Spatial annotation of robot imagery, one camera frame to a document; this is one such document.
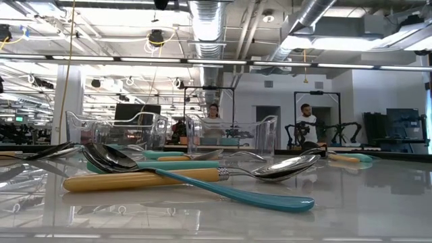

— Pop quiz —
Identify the person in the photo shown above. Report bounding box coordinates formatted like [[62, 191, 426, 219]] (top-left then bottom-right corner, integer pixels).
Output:
[[201, 103, 226, 140], [296, 103, 319, 144]]

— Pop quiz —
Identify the clear plastic bin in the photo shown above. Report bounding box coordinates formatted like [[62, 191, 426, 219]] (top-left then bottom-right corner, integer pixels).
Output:
[[184, 113, 279, 158], [65, 110, 169, 153]]

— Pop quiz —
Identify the LED light bar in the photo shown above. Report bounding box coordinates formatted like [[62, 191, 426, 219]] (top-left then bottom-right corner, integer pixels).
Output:
[[0, 53, 432, 72]]

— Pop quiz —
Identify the black display screen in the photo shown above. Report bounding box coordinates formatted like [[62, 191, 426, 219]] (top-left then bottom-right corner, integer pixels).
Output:
[[113, 103, 162, 126]]

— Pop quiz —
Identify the white pillar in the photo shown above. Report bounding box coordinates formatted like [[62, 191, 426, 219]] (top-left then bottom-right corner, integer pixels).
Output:
[[50, 63, 85, 145]]

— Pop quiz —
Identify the dark equipment rack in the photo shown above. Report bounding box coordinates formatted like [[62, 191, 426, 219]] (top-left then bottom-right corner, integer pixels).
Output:
[[362, 107, 429, 149]]

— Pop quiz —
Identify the black background equipment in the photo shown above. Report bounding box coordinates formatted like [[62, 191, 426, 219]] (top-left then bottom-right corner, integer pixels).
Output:
[[0, 121, 51, 145]]

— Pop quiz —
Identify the black background rig frame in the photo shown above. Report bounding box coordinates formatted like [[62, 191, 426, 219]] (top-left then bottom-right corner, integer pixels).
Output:
[[293, 90, 342, 146], [183, 86, 236, 136]]

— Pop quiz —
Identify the silver ventilation duct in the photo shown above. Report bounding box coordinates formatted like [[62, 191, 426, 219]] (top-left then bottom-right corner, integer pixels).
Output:
[[188, 0, 227, 105], [266, 0, 338, 68]]

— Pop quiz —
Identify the black ceiling camera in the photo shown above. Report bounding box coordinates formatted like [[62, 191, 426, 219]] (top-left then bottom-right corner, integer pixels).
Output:
[[148, 29, 165, 47]]

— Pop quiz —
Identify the yellow cable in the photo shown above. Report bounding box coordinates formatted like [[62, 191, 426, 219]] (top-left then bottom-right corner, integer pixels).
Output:
[[57, 0, 77, 145]]

